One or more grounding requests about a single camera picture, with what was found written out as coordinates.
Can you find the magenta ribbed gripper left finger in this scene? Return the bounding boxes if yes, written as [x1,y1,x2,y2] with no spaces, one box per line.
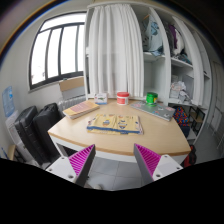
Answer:
[47,145,96,187]

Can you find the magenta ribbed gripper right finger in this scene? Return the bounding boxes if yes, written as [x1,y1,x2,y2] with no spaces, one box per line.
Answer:
[133,144,182,185]

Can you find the yellow patterned folded towel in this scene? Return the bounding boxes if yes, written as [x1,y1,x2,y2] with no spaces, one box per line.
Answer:
[87,114,143,135]

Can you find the grey laptop with stickers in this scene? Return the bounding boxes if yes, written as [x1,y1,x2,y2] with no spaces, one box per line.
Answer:
[131,101,175,121]

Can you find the striped pink book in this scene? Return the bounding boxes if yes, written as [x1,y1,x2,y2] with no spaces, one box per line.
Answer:
[63,100,99,119]

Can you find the black suitcase right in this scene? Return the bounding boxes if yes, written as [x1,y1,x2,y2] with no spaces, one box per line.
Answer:
[33,103,61,162]

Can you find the black suitcase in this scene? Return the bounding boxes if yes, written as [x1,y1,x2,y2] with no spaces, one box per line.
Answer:
[14,106,45,165]
[33,103,61,162]

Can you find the colourful patterned bag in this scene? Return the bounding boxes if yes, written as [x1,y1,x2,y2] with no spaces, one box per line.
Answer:
[173,106,190,137]

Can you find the green round container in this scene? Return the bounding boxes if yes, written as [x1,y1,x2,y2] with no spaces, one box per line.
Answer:
[146,92,158,106]

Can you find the white radiator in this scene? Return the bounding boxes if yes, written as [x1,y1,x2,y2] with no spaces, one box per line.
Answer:
[58,96,86,115]

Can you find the black suitcase left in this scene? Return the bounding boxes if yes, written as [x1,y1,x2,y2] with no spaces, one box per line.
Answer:
[14,106,45,165]

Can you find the small white tissue box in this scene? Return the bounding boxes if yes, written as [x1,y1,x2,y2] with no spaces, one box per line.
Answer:
[94,93,108,105]

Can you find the white jar red lid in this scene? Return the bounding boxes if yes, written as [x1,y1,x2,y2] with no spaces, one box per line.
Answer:
[117,92,129,105]

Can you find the folded white clothes on shelf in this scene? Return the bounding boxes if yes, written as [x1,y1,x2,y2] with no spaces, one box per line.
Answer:
[169,81,190,103]

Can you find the cardboard box on radiator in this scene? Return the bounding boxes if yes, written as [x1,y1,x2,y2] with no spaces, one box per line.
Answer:
[59,76,85,99]

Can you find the blue water dispenser bottle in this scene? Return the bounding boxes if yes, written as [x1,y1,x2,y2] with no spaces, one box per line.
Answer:
[2,86,15,117]

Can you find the white shelving unit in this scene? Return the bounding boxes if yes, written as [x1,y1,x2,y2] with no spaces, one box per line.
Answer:
[84,0,211,135]

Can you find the black framed window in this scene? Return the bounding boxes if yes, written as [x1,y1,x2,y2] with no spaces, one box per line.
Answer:
[29,12,86,90]

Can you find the hanging grey patterned garment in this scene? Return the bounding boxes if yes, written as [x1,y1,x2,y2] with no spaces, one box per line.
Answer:
[140,14,163,57]

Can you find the hanging purple white clothes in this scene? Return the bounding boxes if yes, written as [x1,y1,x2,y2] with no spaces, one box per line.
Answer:
[164,22,191,64]

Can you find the white curtain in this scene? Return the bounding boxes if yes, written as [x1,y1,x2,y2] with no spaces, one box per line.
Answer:
[88,4,144,97]

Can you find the wooden table with white frame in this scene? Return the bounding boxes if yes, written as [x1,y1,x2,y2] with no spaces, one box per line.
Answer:
[48,99,190,163]

